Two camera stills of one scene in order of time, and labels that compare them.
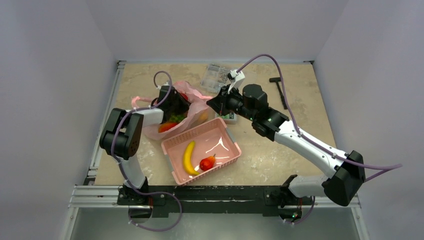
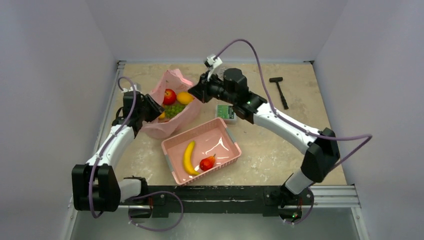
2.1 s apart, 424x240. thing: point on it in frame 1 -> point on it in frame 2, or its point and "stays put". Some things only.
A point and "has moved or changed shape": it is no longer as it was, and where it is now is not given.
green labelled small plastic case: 230,118 stays put
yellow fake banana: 186,159 stays put
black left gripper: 185,104 -> 156,110
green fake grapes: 176,118 has moved or changed shape
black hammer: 277,80 stays put
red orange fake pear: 208,163 stays put
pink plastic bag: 198,112 has moved or changed shape
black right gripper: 222,103 -> 201,91
